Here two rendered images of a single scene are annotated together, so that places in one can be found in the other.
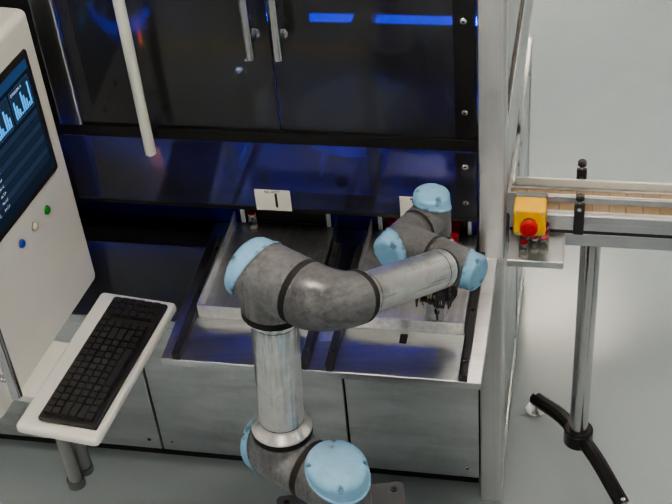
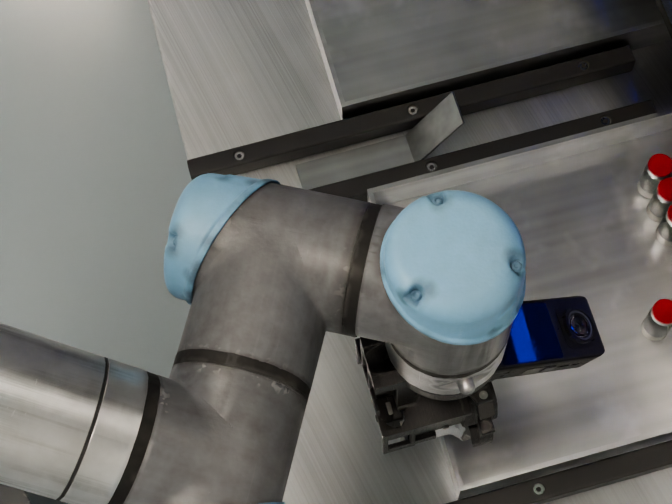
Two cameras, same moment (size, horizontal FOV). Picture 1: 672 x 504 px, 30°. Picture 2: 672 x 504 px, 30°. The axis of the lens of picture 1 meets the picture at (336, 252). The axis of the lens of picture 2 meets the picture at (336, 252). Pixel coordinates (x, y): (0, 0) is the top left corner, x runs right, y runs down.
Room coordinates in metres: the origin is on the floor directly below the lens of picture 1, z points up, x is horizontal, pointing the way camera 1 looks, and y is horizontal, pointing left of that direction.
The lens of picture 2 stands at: (1.82, -0.38, 1.87)
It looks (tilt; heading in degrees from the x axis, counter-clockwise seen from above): 69 degrees down; 66
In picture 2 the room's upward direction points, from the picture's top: 6 degrees counter-clockwise
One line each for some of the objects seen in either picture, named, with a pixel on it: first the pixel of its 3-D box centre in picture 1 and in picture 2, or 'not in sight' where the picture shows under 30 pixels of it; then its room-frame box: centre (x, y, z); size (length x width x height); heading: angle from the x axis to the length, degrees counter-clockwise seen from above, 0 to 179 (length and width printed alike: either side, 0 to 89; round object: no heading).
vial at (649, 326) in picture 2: not in sight; (659, 320); (2.17, -0.22, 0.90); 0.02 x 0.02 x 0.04
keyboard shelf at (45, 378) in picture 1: (84, 362); not in sight; (2.09, 0.60, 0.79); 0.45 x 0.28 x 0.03; 159
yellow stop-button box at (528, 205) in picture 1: (530, 214); not in sight; (2.21, -0.45, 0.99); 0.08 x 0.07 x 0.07; 166
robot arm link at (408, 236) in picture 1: (409, 243); (267, 278); (1.88, -0.14, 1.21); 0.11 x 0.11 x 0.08; 47
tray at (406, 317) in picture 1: (415, 274); (611, 285); (2.15, -0.17, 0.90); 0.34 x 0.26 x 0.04; 166
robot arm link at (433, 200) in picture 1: (431, 214); (446, 284); (1.97, -0.20, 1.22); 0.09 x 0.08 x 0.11; 137
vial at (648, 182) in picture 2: not in sight; (655, 176); (2.24, -0.11, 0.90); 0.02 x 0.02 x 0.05
